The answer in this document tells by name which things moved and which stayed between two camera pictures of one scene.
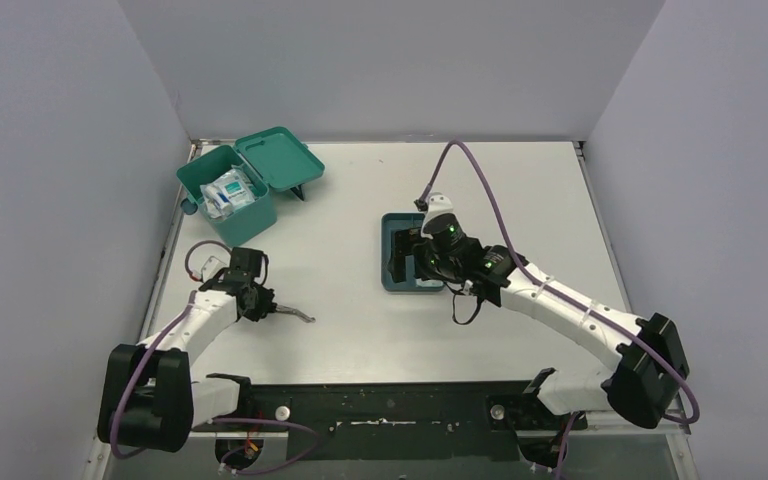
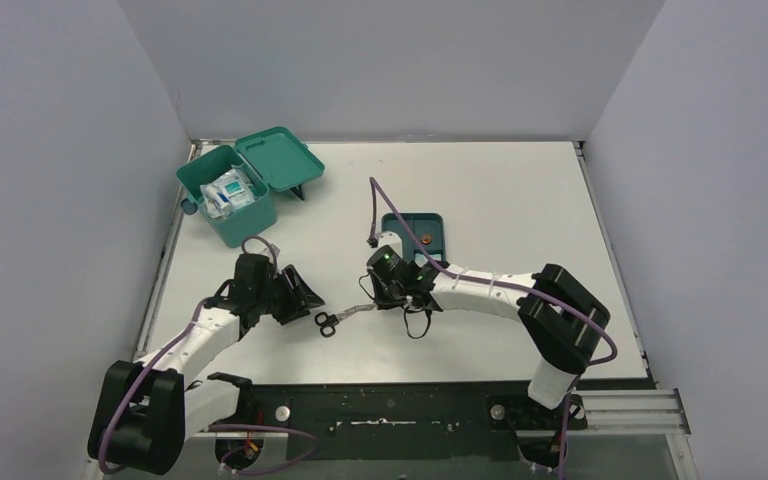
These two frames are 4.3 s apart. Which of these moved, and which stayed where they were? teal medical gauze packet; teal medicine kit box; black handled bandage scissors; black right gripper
Moved: black right gripper; black handled bandage scissors
Stayed: teal medicine kit box; teal medical gauze packet
